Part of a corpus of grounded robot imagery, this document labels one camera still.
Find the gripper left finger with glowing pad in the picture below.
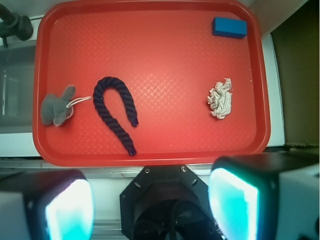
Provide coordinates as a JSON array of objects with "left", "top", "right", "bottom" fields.
[{"left": 0, "top": 169, "right": 95, "bottom": 240}]

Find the red plastic tray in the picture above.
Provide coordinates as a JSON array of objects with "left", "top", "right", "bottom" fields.
[{"left": 32, "top": 0, "right": 271, "bottom": 167}]

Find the blue foam block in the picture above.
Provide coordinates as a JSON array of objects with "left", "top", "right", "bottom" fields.
[{"left": 212, "top": 17, "right": 248, "bottom": 39}]

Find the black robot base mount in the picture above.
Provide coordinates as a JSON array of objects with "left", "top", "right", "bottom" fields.
[{"left": 119, "top": 165, "right": 225, "bottom": 240}]

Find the grey plush toy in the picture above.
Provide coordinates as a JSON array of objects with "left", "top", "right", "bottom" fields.
[{"left": 40, "top": 84, "right": 93, "bottom": 128}]

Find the dark purple rope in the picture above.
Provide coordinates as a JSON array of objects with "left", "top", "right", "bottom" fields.
[{"left": 92, "top": 76, "right": 139, "bottom": 157}]

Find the dark metal clamp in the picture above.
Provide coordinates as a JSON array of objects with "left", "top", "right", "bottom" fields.
[{"left": 0, "top": 3, "right": 34, "bottom": 48}]

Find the crumpled white paper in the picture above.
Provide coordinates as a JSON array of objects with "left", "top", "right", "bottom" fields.
[{"left": 207, "top": 78, "right": 233, "bottom": 120}]

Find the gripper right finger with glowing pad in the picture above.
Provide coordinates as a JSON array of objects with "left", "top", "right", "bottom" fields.
[{"left": 208, "top": 152, "right": 320, "bottom": 240}]

